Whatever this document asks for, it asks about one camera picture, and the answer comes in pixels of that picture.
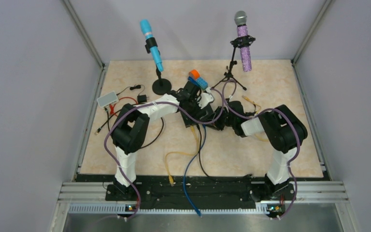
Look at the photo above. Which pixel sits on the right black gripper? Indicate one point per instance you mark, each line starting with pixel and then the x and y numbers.
pixel 216 123

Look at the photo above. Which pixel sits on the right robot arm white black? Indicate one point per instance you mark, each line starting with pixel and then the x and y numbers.
pixel 284 131

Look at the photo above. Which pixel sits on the colourful toy block truck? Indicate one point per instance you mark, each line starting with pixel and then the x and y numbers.
pixel 195 78

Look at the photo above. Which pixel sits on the black network switch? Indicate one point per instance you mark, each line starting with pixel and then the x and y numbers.
pixel 200 114

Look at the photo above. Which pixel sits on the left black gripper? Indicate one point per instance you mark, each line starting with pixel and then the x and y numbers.
pixel 195 100

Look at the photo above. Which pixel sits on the purple glitter microphone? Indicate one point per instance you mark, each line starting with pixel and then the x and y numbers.
pixel 240 20

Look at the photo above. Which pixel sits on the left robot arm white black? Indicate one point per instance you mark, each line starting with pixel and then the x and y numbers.
pixel 128 133

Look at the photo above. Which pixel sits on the white small hub box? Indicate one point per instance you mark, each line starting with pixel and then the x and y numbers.
pixel 106 99

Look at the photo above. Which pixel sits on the cyan microphone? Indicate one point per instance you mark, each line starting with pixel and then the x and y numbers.
pixel 151 44

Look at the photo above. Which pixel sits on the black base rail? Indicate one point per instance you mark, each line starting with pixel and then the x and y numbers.
pixel 201 192

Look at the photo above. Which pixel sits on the small black wall charger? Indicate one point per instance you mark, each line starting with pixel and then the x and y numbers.
pixel 141 98

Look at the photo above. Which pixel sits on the black tripod mic stand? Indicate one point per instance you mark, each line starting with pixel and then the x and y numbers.
pixel 228 75

